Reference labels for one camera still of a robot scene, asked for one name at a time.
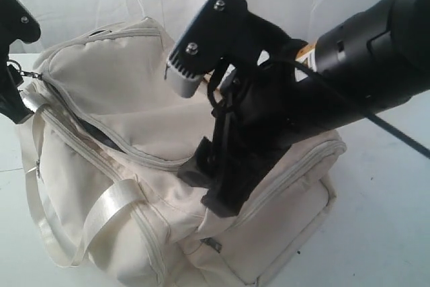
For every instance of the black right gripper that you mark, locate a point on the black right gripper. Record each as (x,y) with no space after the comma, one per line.
(260,112)

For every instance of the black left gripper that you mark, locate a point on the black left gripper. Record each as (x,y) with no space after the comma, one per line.
(12,76)

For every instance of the cream fabric duffel bag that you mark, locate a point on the cream fabric duffel bag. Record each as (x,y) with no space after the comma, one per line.
(101,151)

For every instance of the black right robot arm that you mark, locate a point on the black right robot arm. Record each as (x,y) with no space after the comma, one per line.
(375,60)

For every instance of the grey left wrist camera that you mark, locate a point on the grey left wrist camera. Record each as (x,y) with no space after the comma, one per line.
(17,23)

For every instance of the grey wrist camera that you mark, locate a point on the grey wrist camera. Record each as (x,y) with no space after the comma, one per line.
(220,31)
(17,23)

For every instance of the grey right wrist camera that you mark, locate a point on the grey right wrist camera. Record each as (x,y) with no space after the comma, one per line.
(220,31)

